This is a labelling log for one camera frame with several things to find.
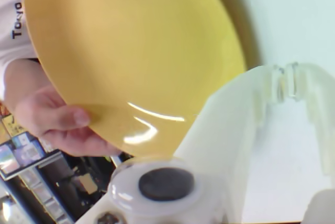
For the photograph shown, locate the person's bare hand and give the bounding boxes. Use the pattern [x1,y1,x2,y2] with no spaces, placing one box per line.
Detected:
[14,84,123,158]

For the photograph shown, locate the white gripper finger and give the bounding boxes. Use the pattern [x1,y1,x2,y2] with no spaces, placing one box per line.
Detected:
[174,63,286,223]
[286,61,335,182]

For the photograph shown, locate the person's bare forearm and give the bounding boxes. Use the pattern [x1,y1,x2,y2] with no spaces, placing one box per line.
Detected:
[4,58,57,104]

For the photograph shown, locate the yellow plate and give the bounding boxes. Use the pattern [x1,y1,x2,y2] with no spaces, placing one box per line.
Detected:
[23,0,248,160]

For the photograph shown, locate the dark shelf colourful items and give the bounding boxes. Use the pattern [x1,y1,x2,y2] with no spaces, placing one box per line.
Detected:
[0,119,116,224]

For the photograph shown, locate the yellow paper sign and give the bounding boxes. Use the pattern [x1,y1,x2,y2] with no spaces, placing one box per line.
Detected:
[2,115,26,136]

